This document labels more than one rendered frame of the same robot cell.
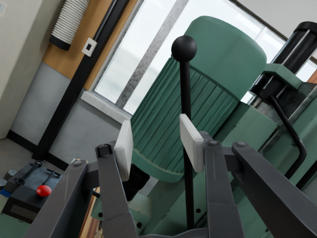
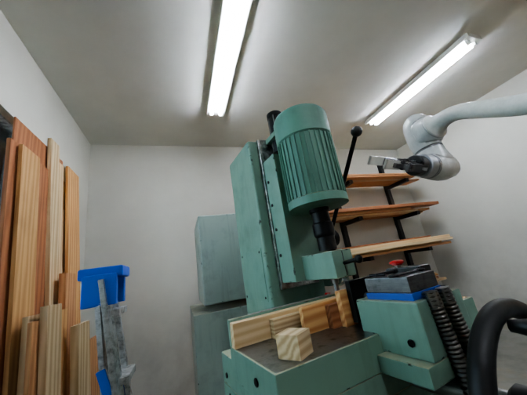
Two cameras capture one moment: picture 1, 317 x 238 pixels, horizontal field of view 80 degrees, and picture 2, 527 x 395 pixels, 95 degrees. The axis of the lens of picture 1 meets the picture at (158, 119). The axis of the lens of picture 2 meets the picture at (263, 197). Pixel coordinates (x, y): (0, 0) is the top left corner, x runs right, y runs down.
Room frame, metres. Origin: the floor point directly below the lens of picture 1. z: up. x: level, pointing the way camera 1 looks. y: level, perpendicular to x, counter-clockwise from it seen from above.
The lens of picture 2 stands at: (0.77, 0.60, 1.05)
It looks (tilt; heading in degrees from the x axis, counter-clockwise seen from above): 16 degrees up; 255
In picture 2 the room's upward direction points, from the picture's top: 9 degrees counter-clockwise
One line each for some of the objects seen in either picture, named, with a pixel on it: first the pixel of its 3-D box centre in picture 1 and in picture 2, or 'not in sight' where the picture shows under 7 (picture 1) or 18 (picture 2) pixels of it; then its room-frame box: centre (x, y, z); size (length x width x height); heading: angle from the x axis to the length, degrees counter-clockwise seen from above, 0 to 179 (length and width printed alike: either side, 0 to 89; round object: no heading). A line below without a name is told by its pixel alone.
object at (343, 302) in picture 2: not in sight; (365, 301); (0.40, 0.03, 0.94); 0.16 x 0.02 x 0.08; 14
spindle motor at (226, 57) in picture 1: (186, 103); (308, 161); (0.43, -0.03, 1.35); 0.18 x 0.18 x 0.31
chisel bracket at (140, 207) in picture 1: (121, 209); (328, 267); (0.43, -0.05, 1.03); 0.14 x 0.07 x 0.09; 104
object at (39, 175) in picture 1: (34, 188); (403, 279); (0.38, 0.15, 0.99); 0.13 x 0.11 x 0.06; 14
